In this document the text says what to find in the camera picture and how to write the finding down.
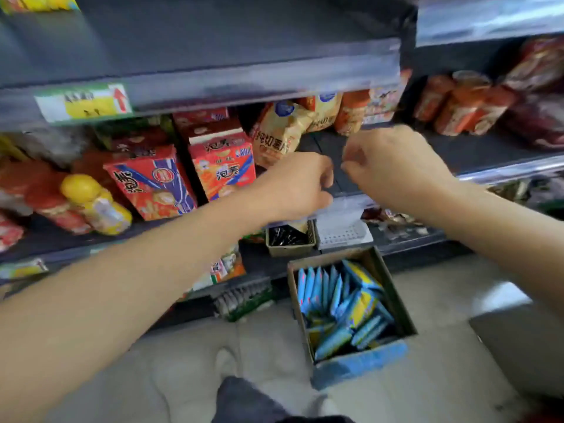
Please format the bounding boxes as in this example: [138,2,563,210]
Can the beige woven basket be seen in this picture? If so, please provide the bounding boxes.
[265,220,317,259]

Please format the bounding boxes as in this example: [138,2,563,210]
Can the person's right hand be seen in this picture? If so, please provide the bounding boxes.
[341,124,459,212]

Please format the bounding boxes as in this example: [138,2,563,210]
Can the white perforated plastic tray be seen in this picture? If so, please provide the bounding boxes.
[315,206,373,251]

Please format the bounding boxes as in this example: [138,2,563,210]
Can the bundle of dark sachets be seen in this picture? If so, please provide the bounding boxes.
[268,225,309,247]

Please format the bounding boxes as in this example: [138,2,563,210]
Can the red white snack can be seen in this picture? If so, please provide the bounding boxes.
[0,213,25,254]

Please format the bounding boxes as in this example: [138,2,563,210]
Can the blue plastic pack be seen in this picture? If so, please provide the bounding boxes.
[310,338,409,391]

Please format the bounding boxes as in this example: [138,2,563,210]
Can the clear plastic snack bag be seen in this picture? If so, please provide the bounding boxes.
[6,125,89,168]

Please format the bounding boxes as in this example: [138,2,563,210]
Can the brown cardboard box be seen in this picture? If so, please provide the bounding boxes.
[287,246,418,364]

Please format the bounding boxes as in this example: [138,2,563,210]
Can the person's left leg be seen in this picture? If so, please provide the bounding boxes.
[211,376,294,423]

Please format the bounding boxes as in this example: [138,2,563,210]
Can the person's left forearm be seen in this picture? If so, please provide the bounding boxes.
[0,189,274,423]

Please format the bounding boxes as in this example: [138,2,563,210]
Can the brown gift snack bag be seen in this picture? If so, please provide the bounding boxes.
[486,171,564,216]
[361,208,441,241]

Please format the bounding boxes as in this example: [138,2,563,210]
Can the dark red snack bag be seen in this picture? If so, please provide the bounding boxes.
[502,35,564,150]

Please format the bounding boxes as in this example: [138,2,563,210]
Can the orange lidded snack jar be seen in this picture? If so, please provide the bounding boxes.
[333,90,372,136]

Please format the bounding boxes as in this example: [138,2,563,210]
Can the person's left white shoe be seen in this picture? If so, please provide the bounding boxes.
[214,347,239,380]

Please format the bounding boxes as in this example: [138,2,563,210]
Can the person's dark shirt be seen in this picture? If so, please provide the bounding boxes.
[275,415,355,423]

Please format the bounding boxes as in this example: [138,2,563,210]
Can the yellow potato chip bag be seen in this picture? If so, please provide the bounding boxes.
[250,100,317,169]

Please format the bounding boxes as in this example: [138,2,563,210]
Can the red blue snack box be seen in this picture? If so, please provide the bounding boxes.
[188,132,257,202]
[103,145,198,221]

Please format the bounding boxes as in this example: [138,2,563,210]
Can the person's left hand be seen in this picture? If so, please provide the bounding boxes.
[253,152,335,223]

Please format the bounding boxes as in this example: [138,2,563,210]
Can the yellow snack bag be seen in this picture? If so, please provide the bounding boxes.
[0,135,27,162]

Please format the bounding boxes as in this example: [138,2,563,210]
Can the person's right white shoe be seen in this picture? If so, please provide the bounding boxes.
[315,394,343,417]

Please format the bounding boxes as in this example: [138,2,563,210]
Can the person's white shoe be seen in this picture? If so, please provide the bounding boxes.
[214,347,239,380]
[315,394,343,417]

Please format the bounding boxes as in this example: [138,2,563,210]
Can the green white wafer pack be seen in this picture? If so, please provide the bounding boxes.
[213,279,276,322]

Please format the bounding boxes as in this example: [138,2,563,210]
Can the person's right forearm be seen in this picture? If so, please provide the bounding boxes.
[422,178,564,320]

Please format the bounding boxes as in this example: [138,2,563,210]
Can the white rice cracker multipack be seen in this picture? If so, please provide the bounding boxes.
[178,246,247,303]

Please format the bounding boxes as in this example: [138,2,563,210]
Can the dark grey shelf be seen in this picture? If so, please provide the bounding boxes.
[0,0,564,331]

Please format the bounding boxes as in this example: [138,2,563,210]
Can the yellow plastic bottle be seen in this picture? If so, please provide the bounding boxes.
[60,173,133,236]

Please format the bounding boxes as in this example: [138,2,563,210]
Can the green yellow price tag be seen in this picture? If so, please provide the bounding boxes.
[34,82,133,125]
[0,258,48,281]

